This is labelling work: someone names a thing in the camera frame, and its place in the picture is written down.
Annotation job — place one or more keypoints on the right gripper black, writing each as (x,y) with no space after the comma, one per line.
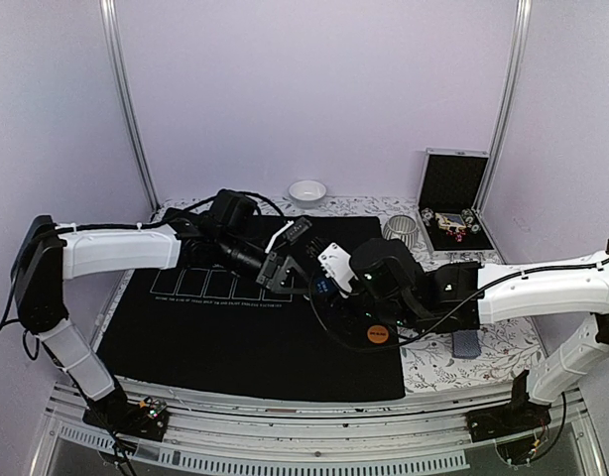
(315,248)

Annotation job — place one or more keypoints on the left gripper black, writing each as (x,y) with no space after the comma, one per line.
(279,270)

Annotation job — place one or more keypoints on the orange big blind button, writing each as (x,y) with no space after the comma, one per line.
(378,334)

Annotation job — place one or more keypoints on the blue small blind button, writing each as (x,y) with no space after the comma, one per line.
(323,287)

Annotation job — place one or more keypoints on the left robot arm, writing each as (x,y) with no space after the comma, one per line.
(209,231)

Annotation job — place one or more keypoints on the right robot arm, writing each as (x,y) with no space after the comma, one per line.
(381,279)

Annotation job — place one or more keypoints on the black poker mat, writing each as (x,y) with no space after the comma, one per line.
(205,330)

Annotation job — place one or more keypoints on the white ceramic bowl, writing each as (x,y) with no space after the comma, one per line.
(307,192)

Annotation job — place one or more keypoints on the striped grey mug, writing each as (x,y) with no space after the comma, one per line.
(402,227)

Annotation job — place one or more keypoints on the blue playing card deck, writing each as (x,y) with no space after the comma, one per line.
(466,345)

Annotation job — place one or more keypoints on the floral tablecloth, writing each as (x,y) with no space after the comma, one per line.
(507,348)

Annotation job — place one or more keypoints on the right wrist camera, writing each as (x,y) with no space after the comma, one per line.
(334,261)

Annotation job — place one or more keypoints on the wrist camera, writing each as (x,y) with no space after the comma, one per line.
(334,261)
(289,233)

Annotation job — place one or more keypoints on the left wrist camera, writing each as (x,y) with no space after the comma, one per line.
(289,233)

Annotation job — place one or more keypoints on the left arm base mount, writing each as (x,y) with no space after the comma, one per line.
(147,419)

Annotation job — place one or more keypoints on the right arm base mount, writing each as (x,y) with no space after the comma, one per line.
(517,415)

